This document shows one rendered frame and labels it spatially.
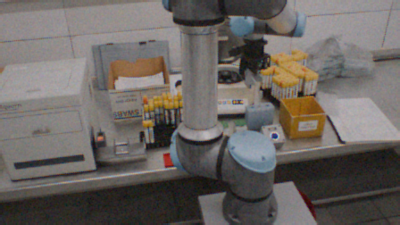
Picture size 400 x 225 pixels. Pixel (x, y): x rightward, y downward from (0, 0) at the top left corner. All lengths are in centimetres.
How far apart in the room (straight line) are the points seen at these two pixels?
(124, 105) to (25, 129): 43
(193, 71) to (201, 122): 13
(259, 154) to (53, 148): 67
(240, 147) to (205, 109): 12
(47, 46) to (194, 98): 105
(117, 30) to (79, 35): 17
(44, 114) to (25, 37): 67
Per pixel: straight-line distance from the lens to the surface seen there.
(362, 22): 208
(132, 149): 130
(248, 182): 92
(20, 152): 129
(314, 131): 143
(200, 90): 86
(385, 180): 232
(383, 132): 153
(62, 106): 118
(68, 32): 176
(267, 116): 141
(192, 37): 82
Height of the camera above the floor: 168
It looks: 31 degrees down
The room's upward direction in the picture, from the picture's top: 2 degrees counter-clockwise
